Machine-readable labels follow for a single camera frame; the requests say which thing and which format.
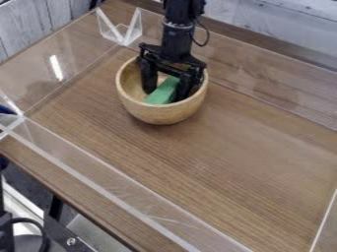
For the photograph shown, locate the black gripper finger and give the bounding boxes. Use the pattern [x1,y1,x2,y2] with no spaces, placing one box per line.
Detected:
[175,73,200,101]
[140,59,158,94]

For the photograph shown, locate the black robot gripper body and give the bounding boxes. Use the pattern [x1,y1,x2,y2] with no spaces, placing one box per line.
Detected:
[136,20,207,81]

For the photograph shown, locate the green rectangular block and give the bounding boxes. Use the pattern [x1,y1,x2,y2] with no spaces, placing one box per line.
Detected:
[143,76,179,104]

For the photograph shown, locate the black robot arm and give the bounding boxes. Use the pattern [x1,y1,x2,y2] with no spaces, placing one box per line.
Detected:
[136,0,208,101]

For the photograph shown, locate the light wooden bowl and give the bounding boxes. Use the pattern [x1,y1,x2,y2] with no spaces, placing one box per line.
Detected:
[116,57,208,125]

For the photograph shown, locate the black table leg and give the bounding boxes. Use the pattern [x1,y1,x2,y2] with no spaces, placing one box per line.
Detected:
[48,196,63,221]

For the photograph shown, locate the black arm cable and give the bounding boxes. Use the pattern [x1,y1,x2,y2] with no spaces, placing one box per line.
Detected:
[188,18,211,47]

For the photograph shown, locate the clear acrylic corner bracket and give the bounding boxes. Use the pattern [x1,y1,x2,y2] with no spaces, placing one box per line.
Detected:
[95,8,141,46]

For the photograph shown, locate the clear acrylic tray wall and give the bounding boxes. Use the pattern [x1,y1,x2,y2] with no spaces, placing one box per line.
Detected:
[0,0,337,252]

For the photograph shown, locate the black cable loop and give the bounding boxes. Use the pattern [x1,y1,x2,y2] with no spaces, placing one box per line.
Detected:
[8,217,51,252]

